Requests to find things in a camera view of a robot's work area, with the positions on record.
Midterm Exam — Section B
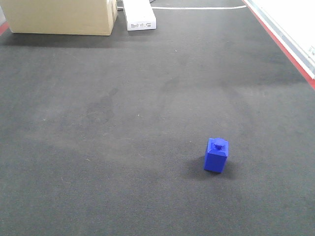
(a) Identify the black conveyor belt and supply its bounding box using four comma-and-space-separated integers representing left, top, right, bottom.
0, 0, 315, 236

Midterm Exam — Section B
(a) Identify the white long cardboard box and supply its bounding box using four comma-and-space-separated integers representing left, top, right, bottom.
123, 0, 157, 31

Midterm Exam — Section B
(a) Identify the brown cardboard box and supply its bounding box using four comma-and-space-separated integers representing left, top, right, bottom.
0, 0, 118, 36

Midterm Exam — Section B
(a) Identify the blue plastic block part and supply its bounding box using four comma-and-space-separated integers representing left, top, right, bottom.
204, 138, 229, 173

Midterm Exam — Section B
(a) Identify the white panel with aluminium rail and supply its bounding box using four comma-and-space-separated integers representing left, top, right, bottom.
243, 0, 315, 80

